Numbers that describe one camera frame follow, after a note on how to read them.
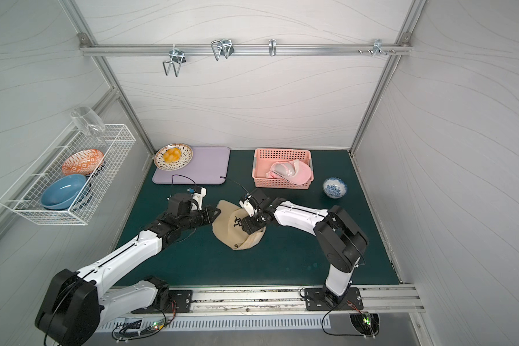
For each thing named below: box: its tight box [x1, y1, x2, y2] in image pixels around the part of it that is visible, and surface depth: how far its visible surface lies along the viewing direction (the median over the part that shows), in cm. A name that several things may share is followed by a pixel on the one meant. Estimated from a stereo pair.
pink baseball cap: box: [265, 159, 313, 186], surface depth 106 cm
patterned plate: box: [153, 142, 194, 171], surface depth 117 cm
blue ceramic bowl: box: [40, 173, 88, 210], surface depth 62 cm
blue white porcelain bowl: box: [322, 177, 348, 199], surface depth 104 cm
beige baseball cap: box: [211, 199, 266, 251], surface depth 86 cm
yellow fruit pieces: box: [162, 147, 181, 164], surface depth 117 cm
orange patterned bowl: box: [61, 148, 105, 176], surface depth 72 cm
